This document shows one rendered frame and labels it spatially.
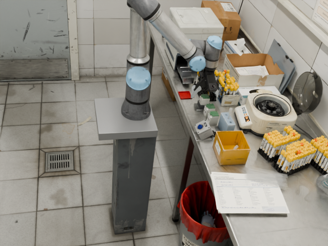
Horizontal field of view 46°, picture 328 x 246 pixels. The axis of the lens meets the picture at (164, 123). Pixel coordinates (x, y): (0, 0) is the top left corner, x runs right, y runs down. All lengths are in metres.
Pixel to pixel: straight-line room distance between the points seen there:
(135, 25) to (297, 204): 1.08
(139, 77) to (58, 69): 2.03
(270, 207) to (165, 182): 1.31
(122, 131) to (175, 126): 1.55
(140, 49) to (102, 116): 0.38
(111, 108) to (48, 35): 1.75
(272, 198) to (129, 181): 0.83
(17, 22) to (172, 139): 1.65
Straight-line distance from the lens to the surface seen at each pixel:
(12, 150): 3.16
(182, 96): 2.20
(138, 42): 1.88
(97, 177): 2.88
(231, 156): 1.80
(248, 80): 2.25
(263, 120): 1.99
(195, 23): 2.34
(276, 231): 1.66
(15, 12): 3.56
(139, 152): 2.04
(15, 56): 3.75
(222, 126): 1.96
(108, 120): 1.91
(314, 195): 1.86
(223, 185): 1.72
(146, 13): 1.67
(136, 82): 1.81
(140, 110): 1.90
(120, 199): 2.30
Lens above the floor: 2.13
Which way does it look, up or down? 39 degrees down
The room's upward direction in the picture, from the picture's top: 8 degrees clockwise
